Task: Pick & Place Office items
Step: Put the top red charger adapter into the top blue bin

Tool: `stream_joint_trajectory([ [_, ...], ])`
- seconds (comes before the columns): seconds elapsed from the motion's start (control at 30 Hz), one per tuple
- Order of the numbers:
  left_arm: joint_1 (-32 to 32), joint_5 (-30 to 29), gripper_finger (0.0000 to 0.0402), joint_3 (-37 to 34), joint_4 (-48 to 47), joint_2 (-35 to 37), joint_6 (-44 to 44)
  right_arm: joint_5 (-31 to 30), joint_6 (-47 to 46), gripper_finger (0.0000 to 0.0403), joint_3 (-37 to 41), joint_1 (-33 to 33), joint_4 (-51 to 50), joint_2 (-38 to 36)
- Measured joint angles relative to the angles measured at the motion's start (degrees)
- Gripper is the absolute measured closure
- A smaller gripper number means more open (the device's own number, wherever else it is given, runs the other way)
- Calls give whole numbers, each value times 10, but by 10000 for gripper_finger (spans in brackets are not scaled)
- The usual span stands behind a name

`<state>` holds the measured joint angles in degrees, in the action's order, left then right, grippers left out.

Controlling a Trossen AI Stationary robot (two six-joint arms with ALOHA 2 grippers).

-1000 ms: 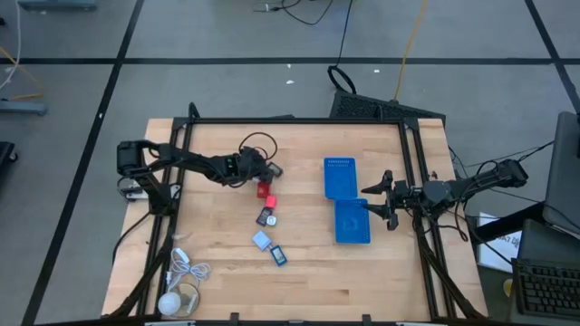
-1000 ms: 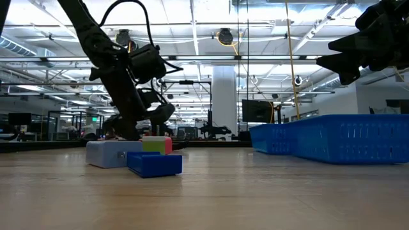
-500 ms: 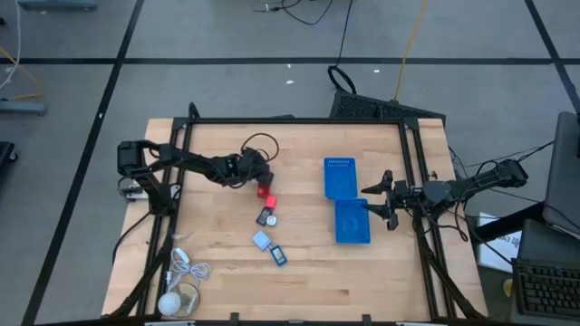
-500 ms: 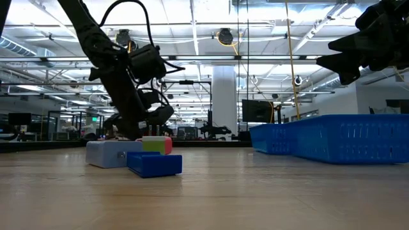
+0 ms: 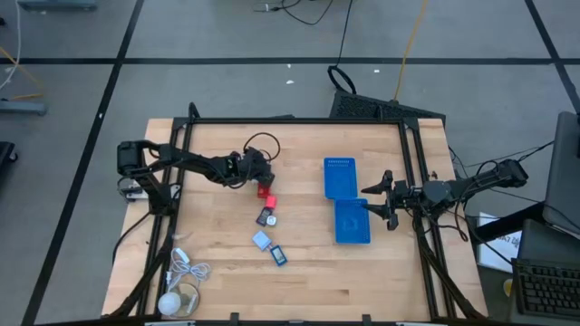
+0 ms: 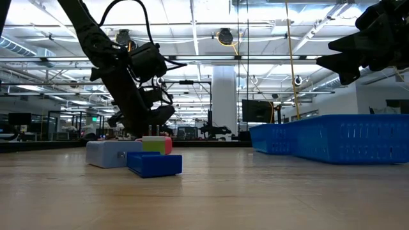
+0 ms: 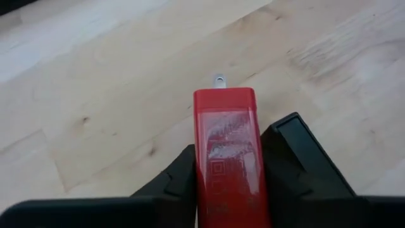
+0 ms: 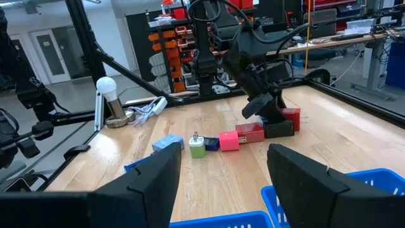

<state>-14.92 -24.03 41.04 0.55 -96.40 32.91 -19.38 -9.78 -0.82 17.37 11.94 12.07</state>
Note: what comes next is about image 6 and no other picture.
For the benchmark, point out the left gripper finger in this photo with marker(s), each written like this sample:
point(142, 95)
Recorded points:
point(159, 115)
point(132, 124)

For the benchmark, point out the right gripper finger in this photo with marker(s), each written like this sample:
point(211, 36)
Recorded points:
point(348, 65)
point(367, 38)

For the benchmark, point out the red wall charger cube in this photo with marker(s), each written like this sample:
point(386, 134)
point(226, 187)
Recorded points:
point(168, 145)

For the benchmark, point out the light blue wall charger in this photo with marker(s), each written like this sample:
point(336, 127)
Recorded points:
point(105, 155)

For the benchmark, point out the blue perforated plastic basket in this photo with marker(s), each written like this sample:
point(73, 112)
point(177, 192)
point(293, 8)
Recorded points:
point(351, 140)
point(271, 139)

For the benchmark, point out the background black robot arm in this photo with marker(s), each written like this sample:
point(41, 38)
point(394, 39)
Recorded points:
point(214, 130)

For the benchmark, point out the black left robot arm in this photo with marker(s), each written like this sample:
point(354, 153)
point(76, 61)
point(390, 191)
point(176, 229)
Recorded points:
point(83, 28)

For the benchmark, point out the small white green-sided object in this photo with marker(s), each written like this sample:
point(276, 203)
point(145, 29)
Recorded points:
point(153, 146)

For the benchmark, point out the dark blue small packet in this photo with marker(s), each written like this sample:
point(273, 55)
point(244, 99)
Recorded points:
point(156, 166)

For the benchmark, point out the white building column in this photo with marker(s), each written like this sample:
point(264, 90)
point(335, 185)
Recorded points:
point(224, 99)

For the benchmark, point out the black monitor screen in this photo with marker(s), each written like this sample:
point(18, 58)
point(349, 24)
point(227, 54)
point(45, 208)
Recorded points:
point(257, 111)

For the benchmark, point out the small black background monitor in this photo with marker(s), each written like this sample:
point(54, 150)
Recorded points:
point(19, 119)

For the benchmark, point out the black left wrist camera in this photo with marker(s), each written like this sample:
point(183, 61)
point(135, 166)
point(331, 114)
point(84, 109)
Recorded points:
point(147, 60)

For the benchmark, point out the background black frame stand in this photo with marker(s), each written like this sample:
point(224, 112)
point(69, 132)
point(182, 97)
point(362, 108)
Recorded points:
point(187, 82)

